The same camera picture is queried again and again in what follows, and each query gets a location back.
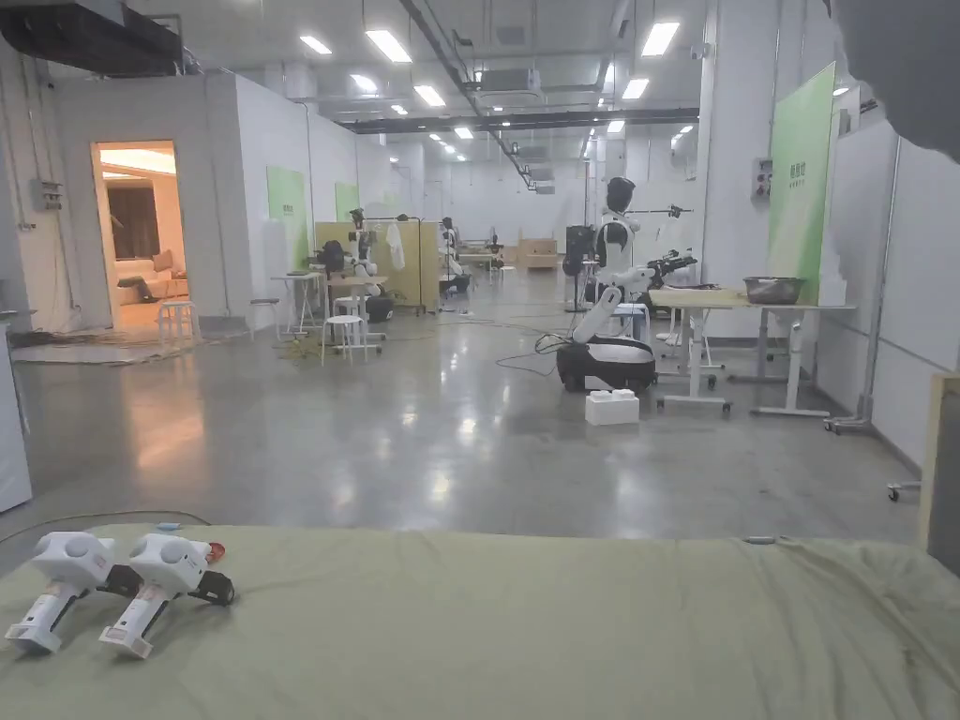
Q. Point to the spare white hand-held gripper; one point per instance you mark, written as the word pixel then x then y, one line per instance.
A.
pixel 71 555
pixel 169 564

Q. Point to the wooden crate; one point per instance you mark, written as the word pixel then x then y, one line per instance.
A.
pixel 537 253

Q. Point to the wooden folding screen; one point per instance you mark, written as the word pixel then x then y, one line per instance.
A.
pixel 421 262

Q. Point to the wooden-framed board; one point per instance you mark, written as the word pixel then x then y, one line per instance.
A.
pixel 943 465

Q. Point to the white and black humanoid robot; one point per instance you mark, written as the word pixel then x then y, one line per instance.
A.
pixel 609 361

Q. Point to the pale green sheeted bed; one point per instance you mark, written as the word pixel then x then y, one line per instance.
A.
pixel 525 637

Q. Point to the white sofa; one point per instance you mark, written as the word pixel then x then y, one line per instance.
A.
pixel 154 285

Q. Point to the white foam block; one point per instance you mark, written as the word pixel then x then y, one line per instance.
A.
pixel 613 409

